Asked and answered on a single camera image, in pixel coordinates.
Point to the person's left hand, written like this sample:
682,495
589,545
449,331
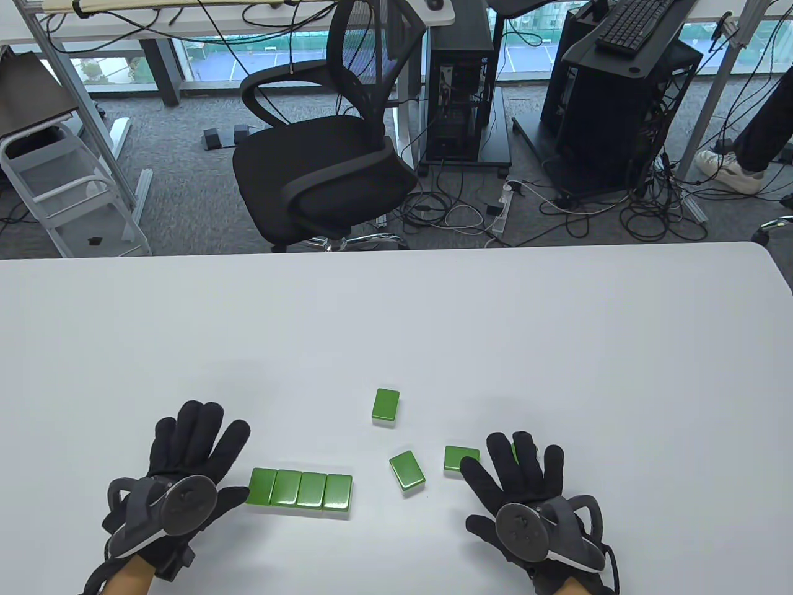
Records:
198,440

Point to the person's right hand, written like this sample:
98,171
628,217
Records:
520,477

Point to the set of green mahjong tiles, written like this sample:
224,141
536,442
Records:
313,489

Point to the person's right forearm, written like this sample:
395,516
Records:
570,589

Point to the person's left forearm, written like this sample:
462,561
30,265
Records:
127,579

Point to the grey round hand controller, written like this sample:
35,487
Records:
189,505
520,533

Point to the white step stool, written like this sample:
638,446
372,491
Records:
68,232

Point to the white power strip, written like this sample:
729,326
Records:
500,214

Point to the grey foot pedal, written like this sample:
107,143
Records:
241,131
212,137

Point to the black mesh office chair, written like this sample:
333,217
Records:
322,161

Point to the black rolling tower base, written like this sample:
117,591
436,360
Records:
495,149

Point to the chrome chair base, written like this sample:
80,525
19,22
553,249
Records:
774,224

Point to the dark brown board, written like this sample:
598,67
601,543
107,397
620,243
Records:
31,93

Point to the black computer stand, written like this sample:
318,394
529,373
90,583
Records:
588,62

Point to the black keyboard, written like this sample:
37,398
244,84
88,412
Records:
632,28

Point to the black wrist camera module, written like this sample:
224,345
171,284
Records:
539,573
173,561

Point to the aluminium frame post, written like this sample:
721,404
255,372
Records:
85,114
715,93

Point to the black open-frame computer tower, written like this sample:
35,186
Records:
607,124

